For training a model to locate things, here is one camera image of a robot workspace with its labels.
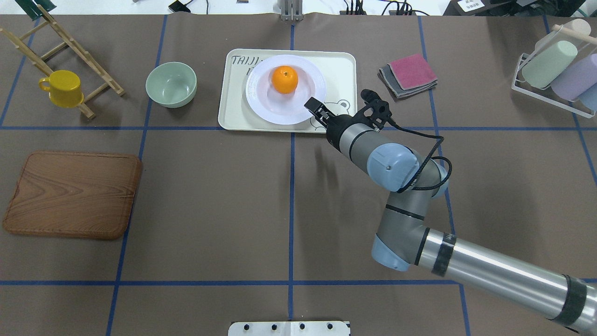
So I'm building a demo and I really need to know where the pink cloth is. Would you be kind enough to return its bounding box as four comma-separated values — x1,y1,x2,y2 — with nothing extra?
388,54,437,90

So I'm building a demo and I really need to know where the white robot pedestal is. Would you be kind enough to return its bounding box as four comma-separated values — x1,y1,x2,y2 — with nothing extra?
228,321,352,336

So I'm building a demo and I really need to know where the dark green mug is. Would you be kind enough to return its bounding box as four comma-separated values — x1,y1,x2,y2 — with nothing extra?
15,0,57,21

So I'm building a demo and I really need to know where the grey cloth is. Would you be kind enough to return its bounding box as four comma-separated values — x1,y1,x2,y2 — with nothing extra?
379,64,437,99

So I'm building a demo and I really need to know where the cream bear tray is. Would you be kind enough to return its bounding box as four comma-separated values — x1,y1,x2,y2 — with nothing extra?
218,49,357,133

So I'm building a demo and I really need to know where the white round plate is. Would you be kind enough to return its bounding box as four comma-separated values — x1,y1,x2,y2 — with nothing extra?
245,55,327,125

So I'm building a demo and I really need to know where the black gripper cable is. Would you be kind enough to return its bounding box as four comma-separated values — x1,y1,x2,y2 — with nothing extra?
389,120,453,194

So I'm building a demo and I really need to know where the green ceramic bowl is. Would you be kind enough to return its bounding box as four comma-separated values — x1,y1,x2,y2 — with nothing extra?
145,62,198,108

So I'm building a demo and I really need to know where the purple cup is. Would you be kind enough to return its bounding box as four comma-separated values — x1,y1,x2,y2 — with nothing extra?
550,53,597,101

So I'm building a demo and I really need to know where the blue cup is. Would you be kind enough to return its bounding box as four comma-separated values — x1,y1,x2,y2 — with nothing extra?
578,84,597,111

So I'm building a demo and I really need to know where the aluminium frame post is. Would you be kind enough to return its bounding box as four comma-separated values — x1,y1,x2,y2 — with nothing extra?
277,0,303,22

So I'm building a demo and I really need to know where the white wire cup rack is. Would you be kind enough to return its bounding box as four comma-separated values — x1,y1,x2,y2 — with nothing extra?
511,19,596,119

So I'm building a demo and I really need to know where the beige cup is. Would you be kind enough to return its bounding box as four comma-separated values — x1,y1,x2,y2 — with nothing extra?
535,19,591,51

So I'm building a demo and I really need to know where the wooden dish rack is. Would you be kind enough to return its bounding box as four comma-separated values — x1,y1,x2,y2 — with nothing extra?
0,4,125,119

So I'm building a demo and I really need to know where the brown wooden tray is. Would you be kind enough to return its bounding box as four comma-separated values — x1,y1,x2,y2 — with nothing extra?
2,151,142,240

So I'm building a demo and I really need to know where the orange fruit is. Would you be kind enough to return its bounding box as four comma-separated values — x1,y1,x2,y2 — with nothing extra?
271,65,299,94

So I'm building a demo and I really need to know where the yellow mug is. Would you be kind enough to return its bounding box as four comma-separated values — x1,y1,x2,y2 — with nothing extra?
38,70,84,108

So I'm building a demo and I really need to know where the light green cup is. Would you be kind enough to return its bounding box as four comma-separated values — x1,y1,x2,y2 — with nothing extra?
521,41,578,89

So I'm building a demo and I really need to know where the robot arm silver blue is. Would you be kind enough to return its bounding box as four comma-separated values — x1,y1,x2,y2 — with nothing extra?
305,96,596,336

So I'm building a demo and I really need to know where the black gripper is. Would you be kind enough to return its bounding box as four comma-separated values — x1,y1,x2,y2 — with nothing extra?
304,97,361,143

